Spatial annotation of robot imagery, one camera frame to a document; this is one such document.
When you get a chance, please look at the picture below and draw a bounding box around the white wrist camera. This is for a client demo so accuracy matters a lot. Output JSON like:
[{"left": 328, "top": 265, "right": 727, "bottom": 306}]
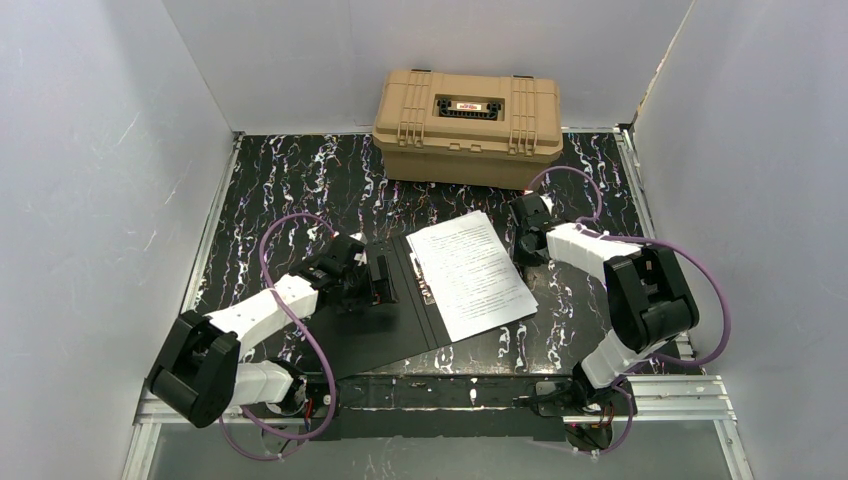
[
  {"left": 349, "top": 232, "right": 367, "bottom": 244},
  {"left": 540, "top": 195, "right": 553, "bottom": 212}
]

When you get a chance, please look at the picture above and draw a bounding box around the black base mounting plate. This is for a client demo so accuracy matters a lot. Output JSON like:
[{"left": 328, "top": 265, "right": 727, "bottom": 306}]
[{"left": 317, "top": 374, "right": 638, "bottom": 447}]

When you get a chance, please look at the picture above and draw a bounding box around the white A4 file folder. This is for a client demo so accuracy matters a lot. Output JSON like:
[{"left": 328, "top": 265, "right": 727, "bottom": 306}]
[{"left": 307, "top": 235, "right": 456, "bottom": 379}]

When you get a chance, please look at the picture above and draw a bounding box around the printed paper sheet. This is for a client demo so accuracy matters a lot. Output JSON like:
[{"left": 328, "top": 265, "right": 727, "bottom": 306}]
[{"left": 406, "top": 210, "right": 538, "bottom": 342}]

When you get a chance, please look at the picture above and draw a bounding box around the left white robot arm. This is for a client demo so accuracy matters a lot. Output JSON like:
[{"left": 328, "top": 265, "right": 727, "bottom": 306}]
[{"left": 145, "top": 234, "right": 397, "bottom": 428}]

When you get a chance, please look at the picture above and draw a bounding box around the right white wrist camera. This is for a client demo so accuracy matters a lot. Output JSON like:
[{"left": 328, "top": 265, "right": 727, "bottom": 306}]
[{"left": 540, "top": 195, "right": 553, "bottom": 212}]

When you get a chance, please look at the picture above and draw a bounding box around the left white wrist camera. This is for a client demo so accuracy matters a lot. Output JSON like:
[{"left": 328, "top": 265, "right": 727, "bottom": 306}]
[{"left": 349, "top": 232, "right": 367, "bottom": 244}]

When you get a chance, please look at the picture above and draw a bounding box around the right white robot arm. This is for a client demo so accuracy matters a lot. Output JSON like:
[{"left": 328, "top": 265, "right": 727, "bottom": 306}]
[{"left": 510, "top": 193, "right": 700, "bottom": 397}]

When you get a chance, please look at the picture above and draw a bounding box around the tan plastic toolbox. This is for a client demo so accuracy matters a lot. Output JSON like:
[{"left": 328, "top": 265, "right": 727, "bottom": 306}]
[{"left": 371, "top": 70, "right": 564, "bottom": 190}]

